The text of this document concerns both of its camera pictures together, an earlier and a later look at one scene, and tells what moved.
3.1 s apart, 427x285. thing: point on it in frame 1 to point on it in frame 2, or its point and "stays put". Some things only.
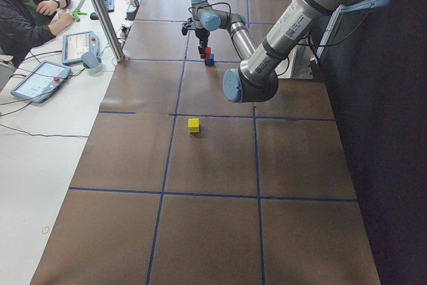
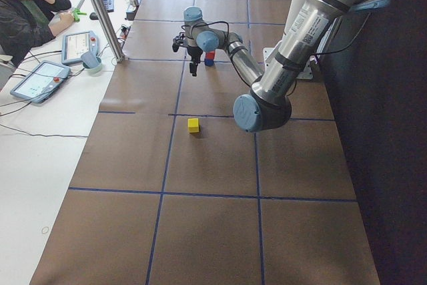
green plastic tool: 76,12 stays put
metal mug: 134,1 stays put
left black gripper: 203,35 to 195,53
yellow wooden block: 193,125 stays put
